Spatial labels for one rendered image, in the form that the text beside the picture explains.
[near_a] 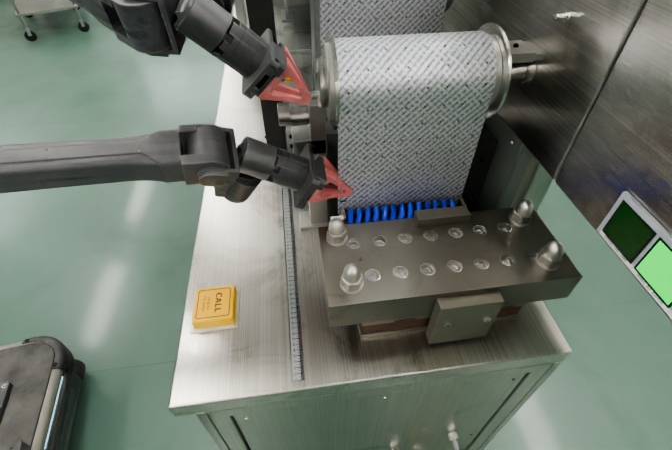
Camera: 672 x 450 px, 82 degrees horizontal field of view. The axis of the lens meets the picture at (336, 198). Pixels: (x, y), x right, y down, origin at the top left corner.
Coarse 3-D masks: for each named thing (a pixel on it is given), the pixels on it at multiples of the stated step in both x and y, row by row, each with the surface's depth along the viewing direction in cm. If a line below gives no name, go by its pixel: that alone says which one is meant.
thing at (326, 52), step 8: (328, 48) 56; (496, 48) 58; (328, 56) 55; (496, 56) 58; (328, 64) 55; (328, 72) 55; (328, 80) 56; (496, 80) 58; (496, 88) 59; (328, 104) 60; (328, 112) 61
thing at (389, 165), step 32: (384, 128) 60; (416, 128) 61; (448, 128) 62; (480, 128) 63; (352, 160) 64; (384, 160) 65; (416, 160) 66; (448, 160) 67; (384, 192) 70; (416, 192) 71; (448, 192) 72
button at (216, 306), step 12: (204, 288) 72; (216, 288) 72; (228, 288) 72; (204, 300) 70; (216, 300) 70; (228, 300) 70; (204, 312) 68; (216, 312) 68; (228, 312) 68; (204, 324) 67; (216, 324) 68; (228, 324) 68
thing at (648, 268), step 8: (656, 248) 43; (664, 248) 42; (648, 256) 44; (656, 256) 43; (664, 256) 42; (640, 264) 45; (648, 264) 44; (656, 264) 43; (664, 264) 42; (640, 272) 45; (648, 272) 44; (656, 272) 43; (664, 272) 42; (648, 280) 44; (656, 280) 43; (664, 280) 42; (656, 288) 44; (664, 288) 43; (664, 296) 43
